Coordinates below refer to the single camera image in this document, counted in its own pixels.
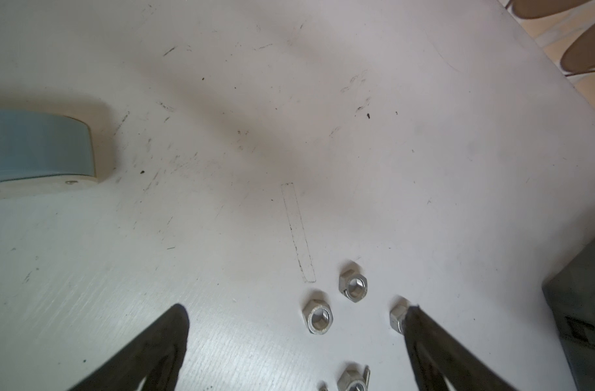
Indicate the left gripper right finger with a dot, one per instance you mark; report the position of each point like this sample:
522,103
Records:
439,361

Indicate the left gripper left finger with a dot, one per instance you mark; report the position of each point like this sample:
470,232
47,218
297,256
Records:
152,361

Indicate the silver hex nut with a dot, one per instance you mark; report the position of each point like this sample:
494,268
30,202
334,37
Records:
353,285
398,315
351,380
318,316

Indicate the small silver screw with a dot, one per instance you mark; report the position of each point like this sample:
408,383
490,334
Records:
367,374

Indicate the grey plastic organizer box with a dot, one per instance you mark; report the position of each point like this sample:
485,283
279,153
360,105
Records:
570,295

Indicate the light blue flat case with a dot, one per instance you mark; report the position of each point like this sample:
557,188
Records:
42,153

